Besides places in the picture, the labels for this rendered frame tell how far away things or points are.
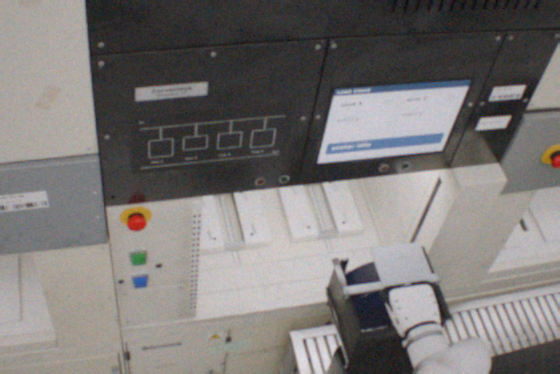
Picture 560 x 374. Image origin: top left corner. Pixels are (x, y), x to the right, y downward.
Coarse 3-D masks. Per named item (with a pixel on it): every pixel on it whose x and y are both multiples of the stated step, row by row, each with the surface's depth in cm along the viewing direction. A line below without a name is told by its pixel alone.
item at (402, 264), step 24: (336, 264) 172; (384, 264) 161; (408, 264) 162; (336, 288) 175; (360, 288) 166; (336, 312) 177; (360, 336) 162; (384, 336) 165; (360, 360) 172; (384, 360) 176
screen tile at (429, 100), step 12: (408, 96) 141; (420, 96) 142; (432, 96) 143; (444, 96) 143; (456, 96) 144; (408, 108) 144; (420, 108) 145; (432, 108) 146; (444, 108) 146; (408, 120) 147; (420, 120) 148; (432, 120) 149; (444, 120) 149; (396, 132) 149
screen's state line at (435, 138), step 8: (408, 136) 151; (416, 136) 152; (424, 136) 152; (432, 136) 153; (440, 136) 153; (328, 144) 147; (336, 144) 148; (344, 144) 148; (352, 144) 149; (360, 144) 149; (368, 144) 150; (376, 144) 151; (384, 144) 151; (392, 144) 152; (400, 144) 152; (408, 144) 153; (416, 144) 154; (328, 152) 149; (336, 152) 150; (344, 152) 150
